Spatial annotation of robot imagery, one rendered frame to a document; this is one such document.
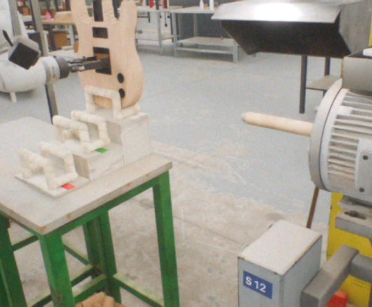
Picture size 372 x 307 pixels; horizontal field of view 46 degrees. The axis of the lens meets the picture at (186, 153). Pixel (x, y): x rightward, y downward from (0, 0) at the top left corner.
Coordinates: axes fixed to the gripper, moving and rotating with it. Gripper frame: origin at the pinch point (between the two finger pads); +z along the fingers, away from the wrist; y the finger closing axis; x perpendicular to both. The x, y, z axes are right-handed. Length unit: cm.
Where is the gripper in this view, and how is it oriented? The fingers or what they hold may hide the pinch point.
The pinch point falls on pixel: (101, 61)
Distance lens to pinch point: 171.4
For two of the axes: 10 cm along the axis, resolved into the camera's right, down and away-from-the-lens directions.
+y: 7.4, 2.2, -6.3
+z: 6.7, -2.9, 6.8
